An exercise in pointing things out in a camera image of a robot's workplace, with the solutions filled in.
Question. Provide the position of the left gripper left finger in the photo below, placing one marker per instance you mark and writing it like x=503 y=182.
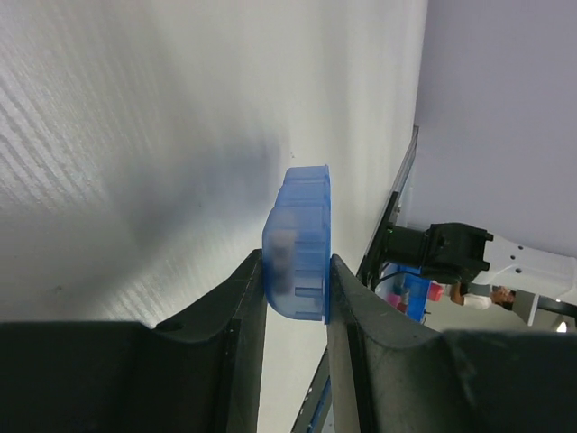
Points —
x=197 y=371

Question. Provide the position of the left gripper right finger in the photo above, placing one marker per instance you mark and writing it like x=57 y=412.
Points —
x=390 y=373

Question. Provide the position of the blue pill organizer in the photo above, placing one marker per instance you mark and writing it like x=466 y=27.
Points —
x=296 y=246

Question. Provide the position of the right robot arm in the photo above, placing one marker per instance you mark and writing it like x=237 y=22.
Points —
x=451 y=253

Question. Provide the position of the blue storage bin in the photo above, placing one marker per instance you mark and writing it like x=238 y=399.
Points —
x=404 y=289

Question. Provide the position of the person in white shirt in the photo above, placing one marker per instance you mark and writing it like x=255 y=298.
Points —
x=481 y=297

